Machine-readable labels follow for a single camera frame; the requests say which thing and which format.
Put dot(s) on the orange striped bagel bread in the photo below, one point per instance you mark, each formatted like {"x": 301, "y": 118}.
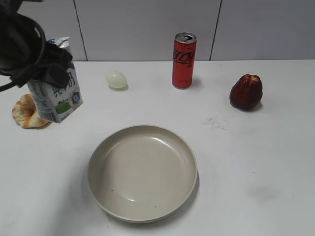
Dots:
{"x": 25, "y": 113}

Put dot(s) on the beige round plate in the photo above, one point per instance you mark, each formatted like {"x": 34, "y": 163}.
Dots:
{"x": 142, "y": 174}

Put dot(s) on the white blue milk carton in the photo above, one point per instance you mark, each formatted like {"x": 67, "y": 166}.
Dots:
{"x": 55, "y": 103}

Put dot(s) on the pale white egg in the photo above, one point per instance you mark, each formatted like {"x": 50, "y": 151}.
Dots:
{"x": 116, "y": 80}

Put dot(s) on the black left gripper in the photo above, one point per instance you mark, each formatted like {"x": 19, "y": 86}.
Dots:
{"x": 22, "y": 46}

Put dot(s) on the dark red wax apple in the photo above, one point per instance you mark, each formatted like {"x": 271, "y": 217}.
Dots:
{"x": 247, "y": 92}

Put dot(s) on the red soda can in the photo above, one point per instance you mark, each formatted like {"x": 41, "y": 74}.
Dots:
{"x": 183, "y": 59}

